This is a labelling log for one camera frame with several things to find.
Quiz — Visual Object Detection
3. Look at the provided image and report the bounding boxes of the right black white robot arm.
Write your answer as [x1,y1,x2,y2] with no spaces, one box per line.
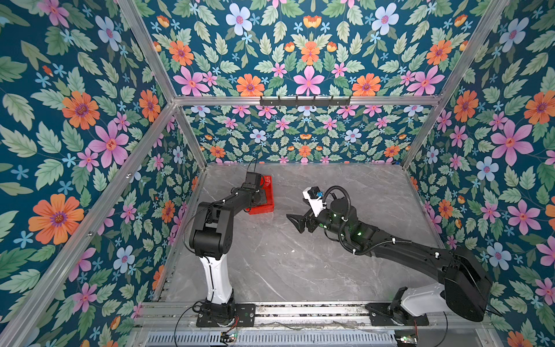
[287,186,492,325]

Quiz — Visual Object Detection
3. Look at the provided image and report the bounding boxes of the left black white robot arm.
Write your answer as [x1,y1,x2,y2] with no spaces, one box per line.
[189,171,267,326]

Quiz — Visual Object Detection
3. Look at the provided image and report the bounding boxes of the red plastic bin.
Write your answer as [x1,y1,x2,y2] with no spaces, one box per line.
[246,175,275,215]

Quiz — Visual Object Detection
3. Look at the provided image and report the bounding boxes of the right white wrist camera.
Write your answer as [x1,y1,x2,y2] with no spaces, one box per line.
[303,187,325,217]

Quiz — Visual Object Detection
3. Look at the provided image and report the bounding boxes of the black hook rail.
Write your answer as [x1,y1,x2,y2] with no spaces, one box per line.
[259,95,351,108]

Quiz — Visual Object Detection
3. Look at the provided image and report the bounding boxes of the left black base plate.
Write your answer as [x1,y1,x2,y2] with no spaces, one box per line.
[196,302,257,328]

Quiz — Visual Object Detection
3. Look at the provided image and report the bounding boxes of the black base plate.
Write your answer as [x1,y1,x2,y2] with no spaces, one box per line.
[364,302,429,327]
[196,302,257,328]

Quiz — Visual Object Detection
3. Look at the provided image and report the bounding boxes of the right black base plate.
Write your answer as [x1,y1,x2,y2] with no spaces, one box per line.
[364,302,429,327]

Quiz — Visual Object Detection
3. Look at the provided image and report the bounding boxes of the white slotted cable duct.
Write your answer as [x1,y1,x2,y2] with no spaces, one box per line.
[145,331,397,346]

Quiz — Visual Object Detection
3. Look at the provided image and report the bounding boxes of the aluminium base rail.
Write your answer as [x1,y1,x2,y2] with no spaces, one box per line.
[131,301,494,333]

